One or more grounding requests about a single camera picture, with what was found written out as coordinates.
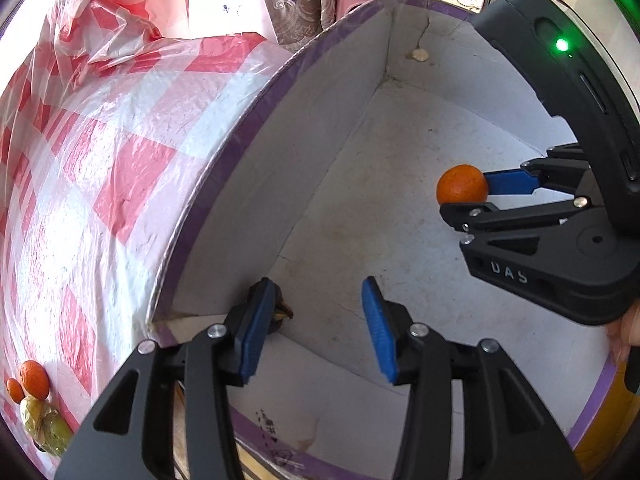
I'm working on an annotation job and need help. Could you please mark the person's hand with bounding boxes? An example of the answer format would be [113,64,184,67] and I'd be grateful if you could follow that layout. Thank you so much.
[605,299,640,365]

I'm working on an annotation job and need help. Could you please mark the dark wrinkled fruit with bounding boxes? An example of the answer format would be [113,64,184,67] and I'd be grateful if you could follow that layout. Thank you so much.
[268,287,294,335]

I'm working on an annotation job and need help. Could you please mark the red white checkered tablecloth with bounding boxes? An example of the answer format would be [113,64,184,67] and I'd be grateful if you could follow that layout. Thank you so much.
[1,0,288,434]

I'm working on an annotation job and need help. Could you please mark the wrapped green fruit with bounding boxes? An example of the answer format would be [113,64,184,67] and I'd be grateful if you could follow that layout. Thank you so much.
[20,396,74,457]

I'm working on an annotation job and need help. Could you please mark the purple rimmed white box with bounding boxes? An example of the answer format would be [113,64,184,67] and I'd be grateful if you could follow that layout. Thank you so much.
[153,0,639,479]

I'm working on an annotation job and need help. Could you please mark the orange tangerine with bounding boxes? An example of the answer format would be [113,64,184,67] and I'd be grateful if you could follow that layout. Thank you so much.
[6,377,25,404]
[436,165,489,205]

